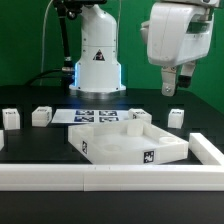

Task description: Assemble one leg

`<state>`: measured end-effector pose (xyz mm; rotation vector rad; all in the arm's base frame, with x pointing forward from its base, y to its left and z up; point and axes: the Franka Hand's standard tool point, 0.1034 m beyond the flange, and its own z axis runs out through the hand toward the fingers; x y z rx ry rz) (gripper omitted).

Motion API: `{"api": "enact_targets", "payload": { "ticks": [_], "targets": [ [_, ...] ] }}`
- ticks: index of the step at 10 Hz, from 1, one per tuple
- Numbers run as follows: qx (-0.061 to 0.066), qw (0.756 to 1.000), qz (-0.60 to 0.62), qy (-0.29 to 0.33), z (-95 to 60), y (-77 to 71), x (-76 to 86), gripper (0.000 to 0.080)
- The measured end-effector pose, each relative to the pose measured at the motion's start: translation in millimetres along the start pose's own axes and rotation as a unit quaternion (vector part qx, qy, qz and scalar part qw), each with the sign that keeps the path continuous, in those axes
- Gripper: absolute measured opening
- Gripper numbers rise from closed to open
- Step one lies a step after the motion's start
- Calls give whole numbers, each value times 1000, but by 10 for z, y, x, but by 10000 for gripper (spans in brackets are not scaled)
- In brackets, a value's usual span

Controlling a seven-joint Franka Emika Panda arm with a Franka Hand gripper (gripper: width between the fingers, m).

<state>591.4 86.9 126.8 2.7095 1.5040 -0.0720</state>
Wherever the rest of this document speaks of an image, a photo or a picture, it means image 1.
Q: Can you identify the white square table top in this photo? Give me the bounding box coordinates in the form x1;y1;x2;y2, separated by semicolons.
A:
68;119;188;165

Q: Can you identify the black cable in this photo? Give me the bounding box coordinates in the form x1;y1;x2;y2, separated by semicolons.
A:
23;67;75;87

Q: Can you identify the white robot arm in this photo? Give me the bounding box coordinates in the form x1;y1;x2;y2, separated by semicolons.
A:
69;0;224;99

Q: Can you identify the white block at left edge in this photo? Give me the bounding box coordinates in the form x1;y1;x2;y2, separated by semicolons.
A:
0;130;4;151

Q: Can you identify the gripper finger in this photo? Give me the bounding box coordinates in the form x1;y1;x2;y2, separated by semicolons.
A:
178;61;196;88
161;67;177;97

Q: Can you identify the white cable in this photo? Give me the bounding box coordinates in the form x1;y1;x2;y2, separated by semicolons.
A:
39;0;55;87

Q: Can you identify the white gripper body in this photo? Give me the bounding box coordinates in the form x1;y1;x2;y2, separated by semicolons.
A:
141;2;212;67

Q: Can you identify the white obstacle fence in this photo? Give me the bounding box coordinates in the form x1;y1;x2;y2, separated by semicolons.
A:
0;132;224;192

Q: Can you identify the white paper with tags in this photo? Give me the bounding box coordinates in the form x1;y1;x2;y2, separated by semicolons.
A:
52;109;128;124

